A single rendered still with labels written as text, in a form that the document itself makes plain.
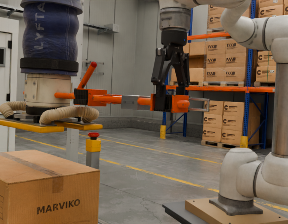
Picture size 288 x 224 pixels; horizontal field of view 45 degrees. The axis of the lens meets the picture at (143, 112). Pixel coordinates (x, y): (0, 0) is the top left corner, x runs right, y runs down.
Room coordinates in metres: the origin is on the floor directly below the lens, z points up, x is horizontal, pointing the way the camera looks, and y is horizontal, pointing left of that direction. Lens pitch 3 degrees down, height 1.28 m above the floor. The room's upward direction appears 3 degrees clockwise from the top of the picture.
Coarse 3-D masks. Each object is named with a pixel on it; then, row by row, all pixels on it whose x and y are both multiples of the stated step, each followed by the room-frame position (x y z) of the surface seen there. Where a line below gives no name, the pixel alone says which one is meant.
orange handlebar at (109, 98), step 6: (60, 96) 1.30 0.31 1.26; (66, 96) 1.28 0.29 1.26; (72, 96) 1.25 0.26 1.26; (96, 96) 1.17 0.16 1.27; (102, 96) 1.16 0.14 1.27; (108, 96) 1.14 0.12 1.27; (114, 96) 1.12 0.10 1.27; (120, 96) 1.11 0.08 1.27; (102, 102) 1.15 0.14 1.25; (108, 102) 1.13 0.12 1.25; (114, 102) 1.12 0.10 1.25; (120, 102) 1.10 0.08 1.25; (138, 102) 1.05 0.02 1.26; (144, 102) 1.04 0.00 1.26; (180, 102) 0.96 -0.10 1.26; (186, 102) 0.97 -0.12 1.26
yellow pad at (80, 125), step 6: (54, 120) 1.46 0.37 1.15; (60, 120) 1.44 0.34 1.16; (78, 120) 1.41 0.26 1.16; (66, 126) 1.39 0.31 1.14; (72, 126) 1.37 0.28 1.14; (78, 126) 1.34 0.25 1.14; (84, 126) 1.33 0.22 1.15; (90, 126) 1.35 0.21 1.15; (96, 126) 1.37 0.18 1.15; (102, 126) 1.40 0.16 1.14
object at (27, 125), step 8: (0, 120) 1.35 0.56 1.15; (8, 120) 1.34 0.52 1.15; (16, 120) 1.32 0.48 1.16; (24, 120) 1.34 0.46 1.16; (32, 120) 1.36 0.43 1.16; (24, 128) 1.24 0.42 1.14; (32, 128) 1.21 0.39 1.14; (40, 128) 1.18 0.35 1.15; (48, 128) 1.20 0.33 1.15; (56, 128) 1.23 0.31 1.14
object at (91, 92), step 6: (78, 90) 1.20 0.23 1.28; (84, 90) 1.18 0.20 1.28; (90, 90) 1.18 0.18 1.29; (96, 90) 1.20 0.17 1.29; (102, 90) 1.22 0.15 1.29; (78, 96) 1.22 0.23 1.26; (84, 96) 1.19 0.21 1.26; (90, 96) 1.18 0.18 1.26; (78, 102) 1.20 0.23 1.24; (84, 102) 1.18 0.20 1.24; (90, 102) 1.18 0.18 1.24; (96, 102) 1.20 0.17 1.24
